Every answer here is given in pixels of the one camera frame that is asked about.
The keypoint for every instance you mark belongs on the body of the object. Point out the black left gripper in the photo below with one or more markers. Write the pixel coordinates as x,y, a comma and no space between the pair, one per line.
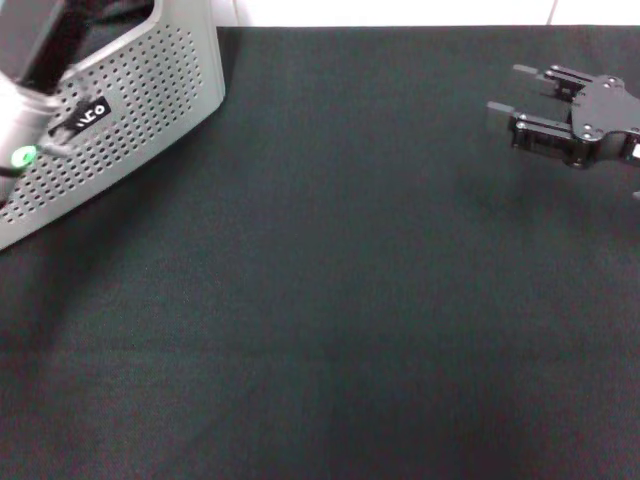
55,45

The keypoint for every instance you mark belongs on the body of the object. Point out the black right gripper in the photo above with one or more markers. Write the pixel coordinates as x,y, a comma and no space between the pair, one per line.
605,120

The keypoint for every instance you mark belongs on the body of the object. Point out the grey perforated storage box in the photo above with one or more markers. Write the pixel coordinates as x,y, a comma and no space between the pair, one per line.
150,100

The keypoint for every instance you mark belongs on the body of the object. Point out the black tablecloth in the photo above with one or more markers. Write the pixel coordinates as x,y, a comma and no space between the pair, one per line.
320,300

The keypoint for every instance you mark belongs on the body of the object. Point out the black crumpled cloth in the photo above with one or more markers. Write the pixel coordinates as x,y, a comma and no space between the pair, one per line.
115,30

